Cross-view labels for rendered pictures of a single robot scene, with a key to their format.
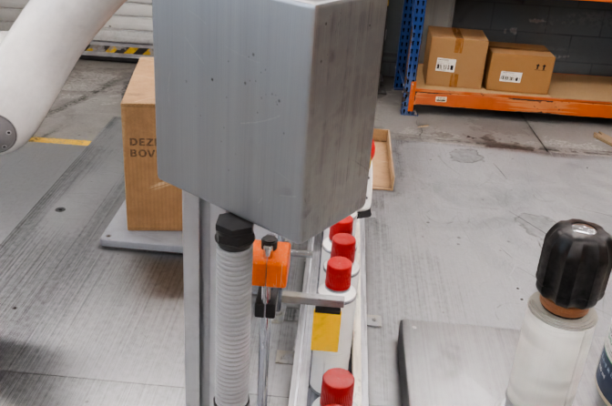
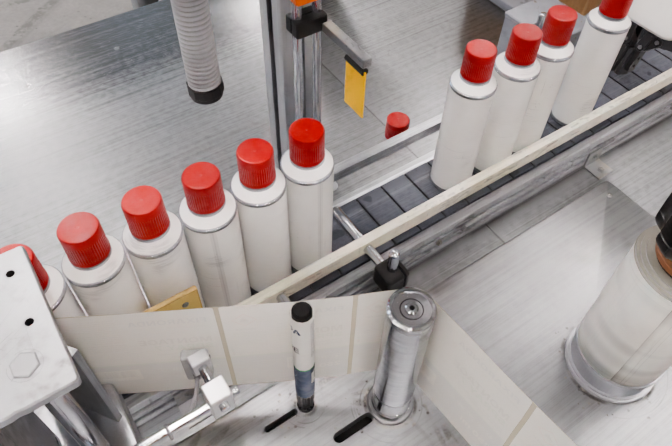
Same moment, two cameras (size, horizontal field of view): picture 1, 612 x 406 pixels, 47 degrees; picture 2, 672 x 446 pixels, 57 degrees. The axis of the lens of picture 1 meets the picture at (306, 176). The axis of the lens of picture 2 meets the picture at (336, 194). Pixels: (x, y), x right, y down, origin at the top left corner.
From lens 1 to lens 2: 52 cm
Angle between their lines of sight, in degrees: 47
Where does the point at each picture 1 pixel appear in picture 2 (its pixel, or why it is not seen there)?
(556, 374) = (619, 327)
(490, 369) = not seen: hidden behind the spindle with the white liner
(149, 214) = not seen: outside the picture
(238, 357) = (185, 35)
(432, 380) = (552, 247)
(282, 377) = not seen: hidden behind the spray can
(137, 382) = (341, 82)
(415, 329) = (607, 199)
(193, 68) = not seen: outside the picture
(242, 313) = not seen: outside the picture
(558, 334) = (639, 282)
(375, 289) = (647, 145)
